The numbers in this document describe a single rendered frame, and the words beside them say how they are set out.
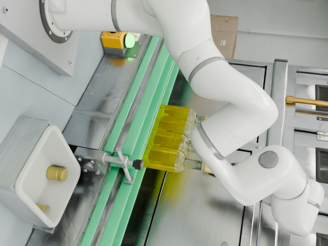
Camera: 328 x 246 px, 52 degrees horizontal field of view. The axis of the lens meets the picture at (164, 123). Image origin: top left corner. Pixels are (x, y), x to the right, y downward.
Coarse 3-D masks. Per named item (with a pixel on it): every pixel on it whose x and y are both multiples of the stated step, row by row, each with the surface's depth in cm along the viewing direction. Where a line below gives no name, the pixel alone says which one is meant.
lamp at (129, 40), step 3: (126, 36) 111; (129, 36) 111; (132, 36) 111; (123, 39) 111; (126, 39) 111; (129, 39) 111; (132, 39) 111; (123, 42) 111; (126, 42) 111; (129, 42) 111; (132, 42) 112; (126, 45) 112; (129, 45) 112; (132, 45) 112
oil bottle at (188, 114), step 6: (162, 108) 115; (168, 108) 114; (174, 108) 114; (180, 108) 114; (186, 108) 114; (162, 114) 113; (168, 114) 113; (174, 114) 113; (180, 114) 112; (186, 114) 112; (192, 114) 112; (186, 120) 111; (192, 120) 111
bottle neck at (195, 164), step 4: (188, 160) 103; (192, 160) 103; (196, 160) 103; (188, 164) 102; (192, 164) 102; (196, 164) 102; (200, 164) 101; (192, 168) 103; (196, 168) 102; (200, 168) 102
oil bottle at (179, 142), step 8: (152, 136) 108; (160, 136) 107; (168, 136) 107; (176, 136) 107; (184, 136) 107; (152, 144) 106; (160, 144) 106; (168, 144) 105; (176, 144) 105; (184, 144) 105; (184, 152) 106
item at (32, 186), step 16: (48, 128) 74; (48, 144) 82; (64, 144) 81; (32, 160) 69; (48, 160) 88; (64, 160) 87; (32, 176) 82; (16, 192) 67; (32, 192) 83; (48, 192) 87; (64, 192) 87; (32, 208) 72; (64, 208) 85; (48, 224) 79
